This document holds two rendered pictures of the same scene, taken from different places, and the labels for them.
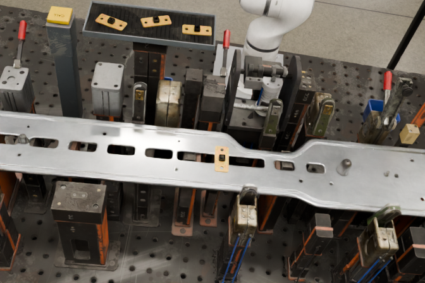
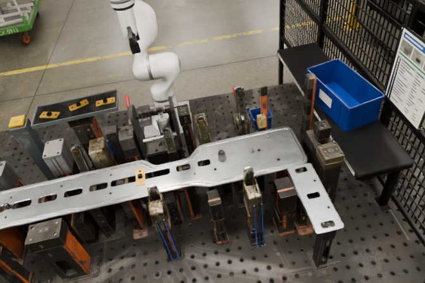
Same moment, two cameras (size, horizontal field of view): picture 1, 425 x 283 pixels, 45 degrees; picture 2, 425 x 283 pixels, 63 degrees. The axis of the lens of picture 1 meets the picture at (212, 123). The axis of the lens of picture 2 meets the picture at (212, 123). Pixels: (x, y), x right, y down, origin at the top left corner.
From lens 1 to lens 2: 0.42 m
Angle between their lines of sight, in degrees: 8
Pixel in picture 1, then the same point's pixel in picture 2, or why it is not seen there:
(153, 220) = (120, 233)
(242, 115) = (155, 145)
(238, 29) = (183, 96)
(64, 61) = (33, 149)
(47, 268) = not seen: outside the picture
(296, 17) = (171, 73)
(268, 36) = (161, 91)
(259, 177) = (166, 180)
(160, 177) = (100, 201)
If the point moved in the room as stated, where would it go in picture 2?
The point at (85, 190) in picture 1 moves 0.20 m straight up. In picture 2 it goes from (47, 225) to (20, 193)
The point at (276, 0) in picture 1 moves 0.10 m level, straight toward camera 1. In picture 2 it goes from (153, 67) to (150, 80)
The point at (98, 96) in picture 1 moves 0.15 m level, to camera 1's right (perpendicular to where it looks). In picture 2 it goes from (50, 163) to (86, 158)
